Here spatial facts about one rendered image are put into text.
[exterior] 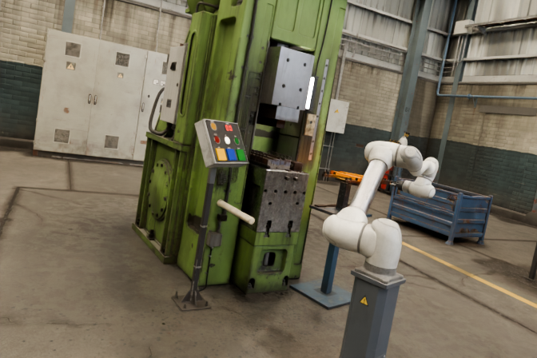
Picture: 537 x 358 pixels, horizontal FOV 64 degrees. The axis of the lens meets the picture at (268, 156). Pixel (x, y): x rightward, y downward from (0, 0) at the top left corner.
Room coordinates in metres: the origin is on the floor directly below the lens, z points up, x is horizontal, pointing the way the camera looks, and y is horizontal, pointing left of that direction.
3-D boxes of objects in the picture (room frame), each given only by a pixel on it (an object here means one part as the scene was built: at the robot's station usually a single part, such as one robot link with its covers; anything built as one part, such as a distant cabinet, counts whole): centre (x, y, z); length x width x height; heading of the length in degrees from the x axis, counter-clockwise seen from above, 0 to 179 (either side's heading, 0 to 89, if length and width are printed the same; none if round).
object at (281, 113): (3.25, 0.03, 1.32); 0.42 x 0.20 x 0.10; 33
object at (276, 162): (3.25, 0.03, 0.96); 0.42 x 0.20 x 0.09; 33
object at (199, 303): (2.70, 0.34, 0.05); 0.22 x 0.22 x 0.09; 33
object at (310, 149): (3.59, -0.20, 1.15); 0.44 x 0.26 x 2.30; 33
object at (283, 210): (3.29, -0.01, 0.69); 0.56 x 0.38 x 0.45; 33
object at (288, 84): (3.28, 0.00, 1.56); 0.42 x 0.39 x 0.40; 33
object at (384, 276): (2.09, -0.65, 0.63); 0.22 x 0.18 x 0.06; 136
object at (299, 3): (3.40, 0.08, 2.06); 0.44 x 0.41 x 0.47; 33
